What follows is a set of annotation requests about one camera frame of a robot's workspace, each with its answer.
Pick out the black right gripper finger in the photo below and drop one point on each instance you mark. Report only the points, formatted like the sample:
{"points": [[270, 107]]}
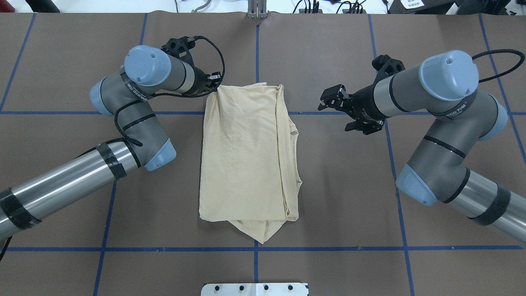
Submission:
{"points": [[366, 128], [336, 98]]}

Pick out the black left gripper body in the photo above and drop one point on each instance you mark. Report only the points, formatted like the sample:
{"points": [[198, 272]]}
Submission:
{"points": [[200, 79]]}

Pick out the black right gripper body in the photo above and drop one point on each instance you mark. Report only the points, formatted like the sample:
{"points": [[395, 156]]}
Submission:
{"points": [[364, 103]]}

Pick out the cream long-sleeve printed shirt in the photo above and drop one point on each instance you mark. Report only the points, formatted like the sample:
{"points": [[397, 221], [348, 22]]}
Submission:
{"points": [[249, 172]]}

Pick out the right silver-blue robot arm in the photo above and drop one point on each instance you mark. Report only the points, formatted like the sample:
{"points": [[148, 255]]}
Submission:
{"points": [[447, 87]]}

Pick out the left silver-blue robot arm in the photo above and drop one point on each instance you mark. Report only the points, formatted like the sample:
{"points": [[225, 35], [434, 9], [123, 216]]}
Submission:
{"points": [[147, 72]]}

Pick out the aluminium frame post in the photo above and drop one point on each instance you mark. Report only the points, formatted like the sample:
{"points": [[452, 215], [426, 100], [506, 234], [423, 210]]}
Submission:
{"points": [[257, 9]]}

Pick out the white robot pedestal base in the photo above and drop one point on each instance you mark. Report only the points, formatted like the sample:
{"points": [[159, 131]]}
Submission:
{"points": [[256, 289]]}

